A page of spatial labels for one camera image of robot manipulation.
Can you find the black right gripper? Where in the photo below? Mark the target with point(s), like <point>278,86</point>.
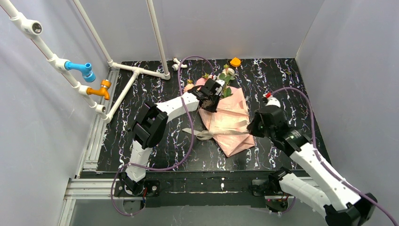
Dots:
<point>260,123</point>

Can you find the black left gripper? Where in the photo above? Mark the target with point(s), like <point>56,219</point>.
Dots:
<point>214,88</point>

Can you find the fake white rose stem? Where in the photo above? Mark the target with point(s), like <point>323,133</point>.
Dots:
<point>207,76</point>

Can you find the fake pink rose stem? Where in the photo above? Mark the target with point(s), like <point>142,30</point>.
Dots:
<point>189,85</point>

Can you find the fake cream rose stem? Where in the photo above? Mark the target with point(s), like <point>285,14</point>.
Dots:
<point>227,75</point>

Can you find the pink wrapping paper sheet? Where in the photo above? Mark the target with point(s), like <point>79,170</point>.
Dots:
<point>230,110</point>

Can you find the beige printed ribbon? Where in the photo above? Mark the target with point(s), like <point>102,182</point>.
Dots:
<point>235,129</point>

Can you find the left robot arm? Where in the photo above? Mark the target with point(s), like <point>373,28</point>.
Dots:
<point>150,123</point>

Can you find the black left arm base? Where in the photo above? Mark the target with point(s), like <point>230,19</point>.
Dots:
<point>144,188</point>

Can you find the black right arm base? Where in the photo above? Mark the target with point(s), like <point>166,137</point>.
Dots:
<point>271,187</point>

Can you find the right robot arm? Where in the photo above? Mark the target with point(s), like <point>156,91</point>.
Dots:
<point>336,202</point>

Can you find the small orange object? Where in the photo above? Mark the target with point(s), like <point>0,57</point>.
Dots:
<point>235,62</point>

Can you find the small white pipe fitting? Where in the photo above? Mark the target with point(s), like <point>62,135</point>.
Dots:
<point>177,64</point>

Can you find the brass orange tap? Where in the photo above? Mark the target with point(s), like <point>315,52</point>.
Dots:
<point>102,91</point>

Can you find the blue plastic tap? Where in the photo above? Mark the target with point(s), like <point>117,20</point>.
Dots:
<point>84,69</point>

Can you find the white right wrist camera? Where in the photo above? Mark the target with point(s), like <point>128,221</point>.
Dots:
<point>268,99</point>

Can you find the aluminium rail frame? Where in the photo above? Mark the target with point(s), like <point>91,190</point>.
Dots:
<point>182,189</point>

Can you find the white PVC pipe frame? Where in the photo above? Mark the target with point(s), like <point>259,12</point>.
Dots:
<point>62,32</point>

